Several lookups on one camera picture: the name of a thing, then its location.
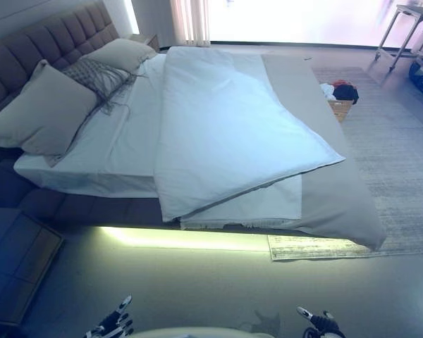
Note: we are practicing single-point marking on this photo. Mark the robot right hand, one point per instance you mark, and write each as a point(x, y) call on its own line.
point(322, 325)

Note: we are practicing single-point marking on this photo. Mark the beige bed runner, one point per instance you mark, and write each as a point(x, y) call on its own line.
point(338, 197)

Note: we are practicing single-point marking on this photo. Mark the black garment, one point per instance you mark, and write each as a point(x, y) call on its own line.
point(345, 93)

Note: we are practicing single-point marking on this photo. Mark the beige pillow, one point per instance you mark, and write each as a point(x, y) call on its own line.
point(38, 116)
point(120, 53)

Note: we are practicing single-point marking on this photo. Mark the wooden nightstand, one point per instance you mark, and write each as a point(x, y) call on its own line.
point(144, 39)
point(17, 253)

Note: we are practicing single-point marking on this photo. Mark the white garment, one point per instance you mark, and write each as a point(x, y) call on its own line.
point(326, 92)

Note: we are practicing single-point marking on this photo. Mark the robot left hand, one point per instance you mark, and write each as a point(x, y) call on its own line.
point(114, 325)

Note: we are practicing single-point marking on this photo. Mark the metal frame cart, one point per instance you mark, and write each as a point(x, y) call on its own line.
point(404, 35)

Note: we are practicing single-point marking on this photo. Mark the brown tufted headboard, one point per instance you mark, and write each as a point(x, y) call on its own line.
point(56, 31)

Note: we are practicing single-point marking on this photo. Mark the red garment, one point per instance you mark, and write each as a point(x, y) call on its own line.
point(340, 83)

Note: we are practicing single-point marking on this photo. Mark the grey area rug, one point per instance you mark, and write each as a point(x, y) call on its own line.
point(391, 158)

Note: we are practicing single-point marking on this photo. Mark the wooden laundry basket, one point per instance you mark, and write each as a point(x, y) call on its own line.
point(338, 108)

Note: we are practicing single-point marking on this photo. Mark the brown upholstered bed frame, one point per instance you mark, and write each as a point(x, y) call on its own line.
point(74, 204)

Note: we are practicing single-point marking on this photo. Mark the white duvet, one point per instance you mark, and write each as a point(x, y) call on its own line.
point(232, 123)

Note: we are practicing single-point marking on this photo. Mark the grey fringed decorative cushion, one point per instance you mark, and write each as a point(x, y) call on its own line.
point(91, 75)

